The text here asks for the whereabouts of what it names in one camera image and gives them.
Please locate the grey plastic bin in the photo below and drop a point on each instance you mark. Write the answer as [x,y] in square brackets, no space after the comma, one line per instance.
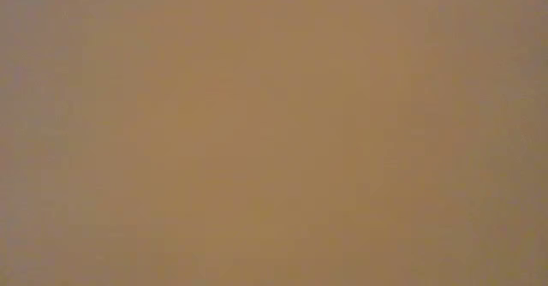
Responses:
[274,132]

